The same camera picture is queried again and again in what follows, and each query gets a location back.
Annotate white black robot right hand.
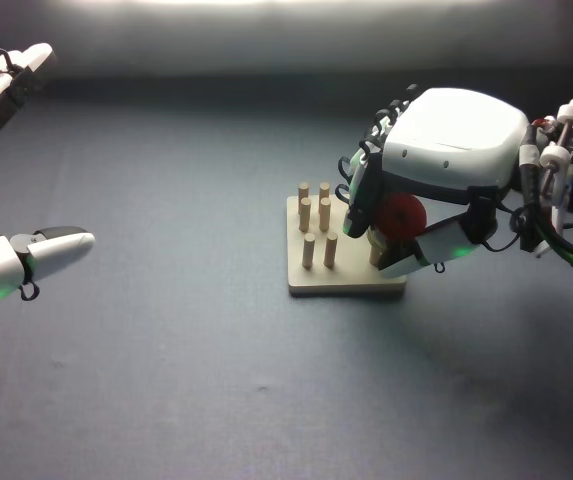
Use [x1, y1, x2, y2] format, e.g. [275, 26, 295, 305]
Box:
[336, 83, 532, 280]

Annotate wooden peg board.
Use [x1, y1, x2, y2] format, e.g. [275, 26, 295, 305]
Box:
[285, 181, 408, 297]

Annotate grey table cloth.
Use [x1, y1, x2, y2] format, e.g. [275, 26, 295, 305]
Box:
[0, 74, 573, 480]

